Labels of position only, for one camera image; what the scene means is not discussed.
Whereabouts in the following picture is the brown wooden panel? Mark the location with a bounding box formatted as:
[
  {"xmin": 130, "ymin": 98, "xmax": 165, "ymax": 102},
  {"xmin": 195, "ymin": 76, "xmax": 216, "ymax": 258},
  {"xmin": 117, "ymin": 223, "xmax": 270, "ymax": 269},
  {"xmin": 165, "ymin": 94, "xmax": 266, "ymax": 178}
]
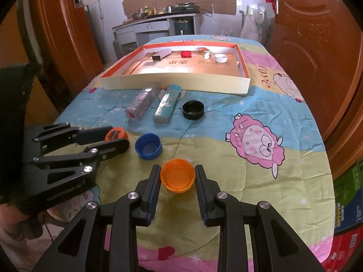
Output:
[{"xmin": 0, "ymin": 0, "xmax": 61, "ymax": 128}]

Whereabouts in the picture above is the black bottle cap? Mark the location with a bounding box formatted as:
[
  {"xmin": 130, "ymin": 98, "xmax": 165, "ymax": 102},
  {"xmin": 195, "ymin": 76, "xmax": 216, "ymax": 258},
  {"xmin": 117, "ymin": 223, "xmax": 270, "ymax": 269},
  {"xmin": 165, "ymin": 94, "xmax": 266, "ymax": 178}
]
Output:
[{"xmin": 182, "ymin": 100, "xmax": 205, "ymax": 120}]

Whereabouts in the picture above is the plain orange bottle cap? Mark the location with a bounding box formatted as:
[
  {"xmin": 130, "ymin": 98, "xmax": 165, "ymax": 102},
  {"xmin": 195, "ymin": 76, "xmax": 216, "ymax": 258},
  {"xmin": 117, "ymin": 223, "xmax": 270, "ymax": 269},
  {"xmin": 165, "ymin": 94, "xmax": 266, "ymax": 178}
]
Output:
[{"xmin": 160, "ymin": 159, "xmax": 196, "ymax": 194}]

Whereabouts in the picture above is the red printed carton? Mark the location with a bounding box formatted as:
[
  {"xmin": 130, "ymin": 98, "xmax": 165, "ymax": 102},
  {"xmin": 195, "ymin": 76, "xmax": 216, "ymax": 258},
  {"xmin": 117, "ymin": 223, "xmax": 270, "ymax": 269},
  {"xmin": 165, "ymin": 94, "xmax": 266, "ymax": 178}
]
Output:
[{"xmin": 329, "ymin": 227, "xmax": 363, "ymax": 272}]

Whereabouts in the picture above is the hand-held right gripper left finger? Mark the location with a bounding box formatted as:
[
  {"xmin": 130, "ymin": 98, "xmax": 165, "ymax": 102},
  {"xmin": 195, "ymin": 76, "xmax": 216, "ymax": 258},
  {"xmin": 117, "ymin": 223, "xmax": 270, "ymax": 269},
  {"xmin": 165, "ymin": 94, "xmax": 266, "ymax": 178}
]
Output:
[{"xmin": 32, "ymin": 164, "xmax": 162, "ymax": 272}]

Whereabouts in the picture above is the black gas stove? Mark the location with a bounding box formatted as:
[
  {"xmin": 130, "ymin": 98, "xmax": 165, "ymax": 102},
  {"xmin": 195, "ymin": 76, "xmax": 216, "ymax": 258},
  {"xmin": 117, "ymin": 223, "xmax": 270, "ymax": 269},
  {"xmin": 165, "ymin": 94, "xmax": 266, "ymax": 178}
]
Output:
[{"xmin": 170, "ymin": 2, "xmax": 200, "ymax": 15}]

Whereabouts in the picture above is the teal floral lighter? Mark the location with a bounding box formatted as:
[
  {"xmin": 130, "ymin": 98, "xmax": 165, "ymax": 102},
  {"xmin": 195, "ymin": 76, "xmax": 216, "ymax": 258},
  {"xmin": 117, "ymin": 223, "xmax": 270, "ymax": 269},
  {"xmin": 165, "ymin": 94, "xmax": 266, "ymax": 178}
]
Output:
[{"xmin": 152, "ymin": 84, "xmax": 182, "ymax": 124}]

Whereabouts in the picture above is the metal door handle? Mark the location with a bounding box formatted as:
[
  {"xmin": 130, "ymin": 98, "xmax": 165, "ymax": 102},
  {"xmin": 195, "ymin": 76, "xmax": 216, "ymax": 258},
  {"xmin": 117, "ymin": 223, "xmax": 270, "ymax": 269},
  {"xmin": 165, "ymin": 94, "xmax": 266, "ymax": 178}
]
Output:
[{"xmin": 265, "ymin": 0, "xmax": 281, "ymax": 16}]

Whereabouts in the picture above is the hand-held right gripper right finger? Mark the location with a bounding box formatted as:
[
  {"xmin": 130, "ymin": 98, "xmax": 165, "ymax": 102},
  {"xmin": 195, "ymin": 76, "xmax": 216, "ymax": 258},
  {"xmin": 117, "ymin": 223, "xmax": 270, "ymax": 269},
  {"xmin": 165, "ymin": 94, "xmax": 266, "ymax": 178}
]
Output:
[{"xmin": 195, "ymin": 164, "xmax": 324, "ymax": 272}]

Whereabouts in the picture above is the white kitchen counter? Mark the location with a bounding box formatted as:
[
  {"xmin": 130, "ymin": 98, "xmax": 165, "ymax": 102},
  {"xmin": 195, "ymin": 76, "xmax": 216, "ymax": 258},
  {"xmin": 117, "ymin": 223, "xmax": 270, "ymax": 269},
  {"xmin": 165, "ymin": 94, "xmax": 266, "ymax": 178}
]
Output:
[{"xmin": 112, "ymin": 13, "xmax": 203, "ymax": 57}]

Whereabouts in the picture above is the shallow cardboard box tray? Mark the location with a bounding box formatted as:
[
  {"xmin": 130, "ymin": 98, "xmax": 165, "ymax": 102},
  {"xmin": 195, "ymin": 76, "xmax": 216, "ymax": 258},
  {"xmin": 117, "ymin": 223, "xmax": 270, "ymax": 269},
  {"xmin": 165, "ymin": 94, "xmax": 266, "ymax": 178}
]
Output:
[{"xmin": 101, "ymin": 40, "xmax": 250, "ymax": 96}]

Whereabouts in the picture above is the blue bottle cap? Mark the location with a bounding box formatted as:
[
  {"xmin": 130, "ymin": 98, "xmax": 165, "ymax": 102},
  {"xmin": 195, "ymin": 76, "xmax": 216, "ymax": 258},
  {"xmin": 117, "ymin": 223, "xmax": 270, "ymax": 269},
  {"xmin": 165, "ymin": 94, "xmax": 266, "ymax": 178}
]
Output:
[{"xmin": 135, "ymin": 133, "xmax": 163, "ymax": 160}]

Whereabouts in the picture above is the green printed carton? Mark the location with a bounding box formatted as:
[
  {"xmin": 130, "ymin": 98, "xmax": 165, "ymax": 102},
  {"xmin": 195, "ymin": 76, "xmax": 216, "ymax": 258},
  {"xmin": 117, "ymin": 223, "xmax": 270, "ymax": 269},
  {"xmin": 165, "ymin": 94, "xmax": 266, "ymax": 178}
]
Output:
[{"xmin": 332, "ymin": 159, "xmax": 363, "ymax": 234}]

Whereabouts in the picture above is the person's left forearm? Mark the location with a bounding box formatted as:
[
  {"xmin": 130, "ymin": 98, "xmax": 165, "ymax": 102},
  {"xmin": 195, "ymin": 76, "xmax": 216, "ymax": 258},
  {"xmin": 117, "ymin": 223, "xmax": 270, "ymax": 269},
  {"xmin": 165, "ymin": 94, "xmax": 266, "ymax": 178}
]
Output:
[{"xmin": 0, "ymin": 202, "xmax": 43, "ymax": 251}]

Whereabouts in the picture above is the orange cap with dark label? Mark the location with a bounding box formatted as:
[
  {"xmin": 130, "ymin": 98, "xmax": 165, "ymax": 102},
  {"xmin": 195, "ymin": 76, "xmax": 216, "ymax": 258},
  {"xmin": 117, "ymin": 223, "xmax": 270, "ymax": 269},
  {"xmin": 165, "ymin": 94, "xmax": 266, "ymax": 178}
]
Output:
[{"xmin": 105, "ymin": 127, "xmax": 129, "ymax": 142}]

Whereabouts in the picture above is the silver patterned lighter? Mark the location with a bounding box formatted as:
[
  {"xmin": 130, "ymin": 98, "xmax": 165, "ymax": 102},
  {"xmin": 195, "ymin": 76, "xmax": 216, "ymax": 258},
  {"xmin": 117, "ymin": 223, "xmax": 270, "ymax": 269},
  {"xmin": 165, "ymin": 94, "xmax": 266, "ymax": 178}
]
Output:
[{"xmin": 124, "ymin": 82, "xmax": 160, "ymax": 122}]

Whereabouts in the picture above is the white woven sack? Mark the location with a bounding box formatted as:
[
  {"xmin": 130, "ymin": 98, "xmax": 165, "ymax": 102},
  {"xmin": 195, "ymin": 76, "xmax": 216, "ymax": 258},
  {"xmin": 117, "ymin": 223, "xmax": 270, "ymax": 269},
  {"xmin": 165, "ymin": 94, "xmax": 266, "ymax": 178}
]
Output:
[{"xmin": 241, "ymin": 11, "xmax": 267, "ymax": 41}]

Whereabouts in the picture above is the brown wooden door frame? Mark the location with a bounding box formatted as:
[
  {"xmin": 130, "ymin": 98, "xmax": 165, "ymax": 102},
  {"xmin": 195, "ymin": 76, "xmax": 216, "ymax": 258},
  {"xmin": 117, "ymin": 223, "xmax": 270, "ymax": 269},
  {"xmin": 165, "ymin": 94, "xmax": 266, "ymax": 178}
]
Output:
[{"xmin": 37, "ymin": 0, "xmax": 363, "ymax": 182}]

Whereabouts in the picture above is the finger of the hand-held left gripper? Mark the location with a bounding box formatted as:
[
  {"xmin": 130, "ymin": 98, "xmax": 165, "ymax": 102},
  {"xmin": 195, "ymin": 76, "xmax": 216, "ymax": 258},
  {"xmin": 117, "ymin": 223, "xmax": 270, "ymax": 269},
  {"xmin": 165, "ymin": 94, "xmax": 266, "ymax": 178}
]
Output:
[
  {"xmin": 28, "ymin": 138, "xmax": 130, "ymax": 195},
  {"xmin": 25, "ymin": 122, "xmax": 114, "ymax": 157}
]

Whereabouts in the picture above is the brown wooden door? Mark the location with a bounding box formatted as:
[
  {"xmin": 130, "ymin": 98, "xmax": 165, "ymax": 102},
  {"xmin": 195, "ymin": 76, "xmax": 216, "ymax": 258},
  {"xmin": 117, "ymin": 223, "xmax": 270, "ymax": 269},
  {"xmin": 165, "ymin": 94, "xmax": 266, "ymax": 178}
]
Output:
[{"xmin": 268, "ymin": 0, "xmax": 361, "ymax": 148}]

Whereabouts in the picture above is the silver and black lighter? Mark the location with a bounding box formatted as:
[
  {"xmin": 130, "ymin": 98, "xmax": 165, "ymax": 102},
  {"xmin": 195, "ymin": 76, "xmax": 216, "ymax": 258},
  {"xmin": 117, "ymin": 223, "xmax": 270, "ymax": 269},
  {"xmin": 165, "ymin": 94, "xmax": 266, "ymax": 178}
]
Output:
[{"xmin": 152, "ymin": 49, "xmax": 172, "ymax": 61}]

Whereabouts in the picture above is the green air fryer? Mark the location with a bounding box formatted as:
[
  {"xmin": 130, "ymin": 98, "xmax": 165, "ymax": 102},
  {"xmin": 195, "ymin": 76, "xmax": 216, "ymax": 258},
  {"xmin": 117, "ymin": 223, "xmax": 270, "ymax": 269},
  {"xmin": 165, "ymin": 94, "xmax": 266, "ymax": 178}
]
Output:
[{"xmin": 174, "ymin": 19, "xmax": 194, "ymax": 36}]

